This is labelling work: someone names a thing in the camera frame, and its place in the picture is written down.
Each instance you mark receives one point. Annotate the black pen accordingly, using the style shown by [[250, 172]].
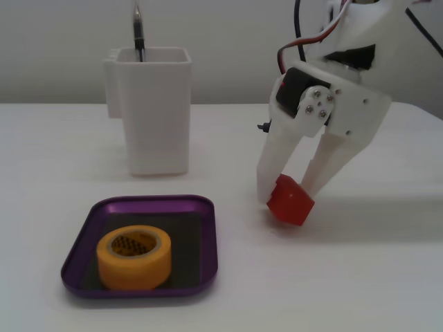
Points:
[[138, 31]]

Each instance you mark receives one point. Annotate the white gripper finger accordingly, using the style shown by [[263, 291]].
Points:
[[277, 152], [328, 159]]

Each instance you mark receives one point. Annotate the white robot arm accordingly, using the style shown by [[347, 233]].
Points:
[[370, 24]]

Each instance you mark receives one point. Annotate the red cube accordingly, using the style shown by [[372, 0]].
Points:
[[290, 204]]

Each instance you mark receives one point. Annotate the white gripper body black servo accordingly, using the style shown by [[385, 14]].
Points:
[[349, 104]]

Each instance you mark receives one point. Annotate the white plastic pen holder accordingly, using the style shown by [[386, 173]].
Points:
[[157, 121]]

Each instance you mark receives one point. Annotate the yellow masking tape roll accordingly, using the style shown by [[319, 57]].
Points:
[[133, 271]]

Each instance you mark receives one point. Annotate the purple metal tray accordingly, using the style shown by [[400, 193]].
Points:
[[207, 242]]

